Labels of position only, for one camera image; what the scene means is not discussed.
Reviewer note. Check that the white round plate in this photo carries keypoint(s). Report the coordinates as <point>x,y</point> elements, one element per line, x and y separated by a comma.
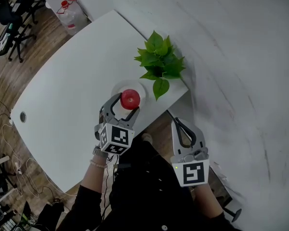
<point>135,85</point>

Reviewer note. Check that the person's left forearm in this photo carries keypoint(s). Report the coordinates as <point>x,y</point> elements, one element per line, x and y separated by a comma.
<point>94,177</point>

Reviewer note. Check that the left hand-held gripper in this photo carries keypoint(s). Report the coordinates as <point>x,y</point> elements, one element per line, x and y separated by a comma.
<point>116,138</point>

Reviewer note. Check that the black chair base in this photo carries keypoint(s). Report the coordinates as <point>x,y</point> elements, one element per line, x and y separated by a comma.
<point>236,215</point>

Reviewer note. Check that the green leafy potted plant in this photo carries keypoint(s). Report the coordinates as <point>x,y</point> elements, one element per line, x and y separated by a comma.
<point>159,59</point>

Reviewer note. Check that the clear water bottle red cap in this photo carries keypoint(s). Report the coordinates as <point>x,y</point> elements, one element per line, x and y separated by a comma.
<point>71,17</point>

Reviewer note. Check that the black office chair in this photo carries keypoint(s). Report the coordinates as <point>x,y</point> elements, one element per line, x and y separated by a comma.
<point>12,25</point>

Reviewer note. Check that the red apple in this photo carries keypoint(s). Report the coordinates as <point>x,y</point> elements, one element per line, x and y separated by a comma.
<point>130,99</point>

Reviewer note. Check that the silver wristwatch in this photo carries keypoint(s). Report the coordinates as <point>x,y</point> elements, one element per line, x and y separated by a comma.
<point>100,151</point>

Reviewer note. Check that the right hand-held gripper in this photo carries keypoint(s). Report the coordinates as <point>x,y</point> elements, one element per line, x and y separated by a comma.
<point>192,173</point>

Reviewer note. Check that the person's light shoe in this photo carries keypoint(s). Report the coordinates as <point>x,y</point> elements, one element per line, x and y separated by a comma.
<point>147,137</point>

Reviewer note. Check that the person's right forearm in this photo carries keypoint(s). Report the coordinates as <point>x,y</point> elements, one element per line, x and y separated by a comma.
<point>208,201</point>

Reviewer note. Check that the person's black clothing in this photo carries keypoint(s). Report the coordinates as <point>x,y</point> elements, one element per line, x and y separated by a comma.
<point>147,196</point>

